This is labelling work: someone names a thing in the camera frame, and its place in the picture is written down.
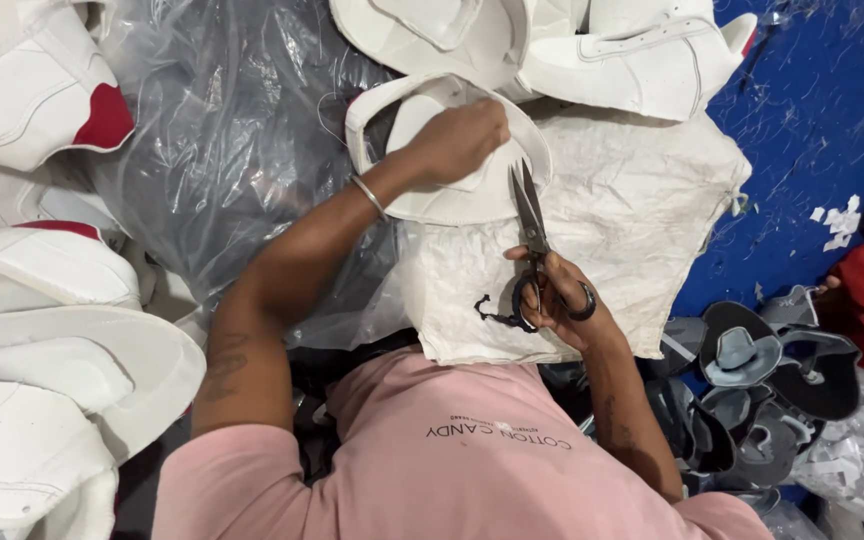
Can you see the person's right hand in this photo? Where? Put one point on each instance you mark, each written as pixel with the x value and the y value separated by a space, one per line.
pixel 578 311

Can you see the person's left hand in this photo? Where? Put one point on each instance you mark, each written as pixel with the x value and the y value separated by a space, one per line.
pixel 451 146

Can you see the person's left fingers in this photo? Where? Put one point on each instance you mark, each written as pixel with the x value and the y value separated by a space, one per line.
pixel 496 124

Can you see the white shoe upper red trim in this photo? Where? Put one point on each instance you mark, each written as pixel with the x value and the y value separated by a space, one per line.
pixel 627 64

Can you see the silver wrist bangle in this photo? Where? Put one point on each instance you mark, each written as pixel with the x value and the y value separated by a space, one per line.
pixel 369 196

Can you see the white woven sack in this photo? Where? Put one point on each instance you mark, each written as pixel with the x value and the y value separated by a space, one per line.
pixel 642 225

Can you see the clear plastic bag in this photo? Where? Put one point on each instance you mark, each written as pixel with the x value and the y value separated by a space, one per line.
pixel 237 150

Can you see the pink t-shirt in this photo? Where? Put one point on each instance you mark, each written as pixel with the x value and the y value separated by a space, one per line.
pixel 469 465

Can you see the white offcut scraps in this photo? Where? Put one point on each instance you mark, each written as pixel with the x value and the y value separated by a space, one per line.
pixel 841 223

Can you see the heap of grey black uppers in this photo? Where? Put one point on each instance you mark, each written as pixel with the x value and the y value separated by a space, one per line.
pixel 754 390

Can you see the clear bag of white offcuts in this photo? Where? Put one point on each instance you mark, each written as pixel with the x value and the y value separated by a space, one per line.
pixel 863 450

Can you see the pile of white shoe uppers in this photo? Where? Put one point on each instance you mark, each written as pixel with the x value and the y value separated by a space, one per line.
pixel 34 360

